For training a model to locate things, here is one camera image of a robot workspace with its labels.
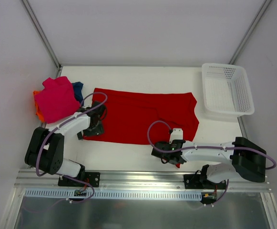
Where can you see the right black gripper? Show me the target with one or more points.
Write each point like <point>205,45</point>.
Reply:
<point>158,152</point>

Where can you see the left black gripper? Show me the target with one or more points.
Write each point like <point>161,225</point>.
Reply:
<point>96,129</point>

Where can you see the red t shirt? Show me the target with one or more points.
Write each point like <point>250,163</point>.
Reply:
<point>134,118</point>

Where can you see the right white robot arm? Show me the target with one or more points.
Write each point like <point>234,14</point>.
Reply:
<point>240,158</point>

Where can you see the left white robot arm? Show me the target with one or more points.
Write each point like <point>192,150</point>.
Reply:
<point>46,148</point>

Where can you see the blue folded t shirt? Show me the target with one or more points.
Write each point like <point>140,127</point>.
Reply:
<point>77,88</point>

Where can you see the pink folded t shirt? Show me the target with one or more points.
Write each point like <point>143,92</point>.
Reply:
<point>56,101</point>

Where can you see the orange folded t shirt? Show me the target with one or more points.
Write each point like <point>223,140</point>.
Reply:
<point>38,111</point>

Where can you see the white plastic basket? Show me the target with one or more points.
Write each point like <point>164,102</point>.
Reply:
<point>226,91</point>

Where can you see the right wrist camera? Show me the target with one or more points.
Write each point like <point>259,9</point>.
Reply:
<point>176,134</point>

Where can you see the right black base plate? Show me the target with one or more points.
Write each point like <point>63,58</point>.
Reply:
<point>197,181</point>

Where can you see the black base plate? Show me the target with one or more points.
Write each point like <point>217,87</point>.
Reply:
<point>93,178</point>
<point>197,181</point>

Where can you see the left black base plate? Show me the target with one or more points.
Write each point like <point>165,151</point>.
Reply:
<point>93,178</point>

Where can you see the aluminium mounting rail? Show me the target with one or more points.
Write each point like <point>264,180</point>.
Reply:
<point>131,180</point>

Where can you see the white slotted cable duct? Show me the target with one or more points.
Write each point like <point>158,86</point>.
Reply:
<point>113,194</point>

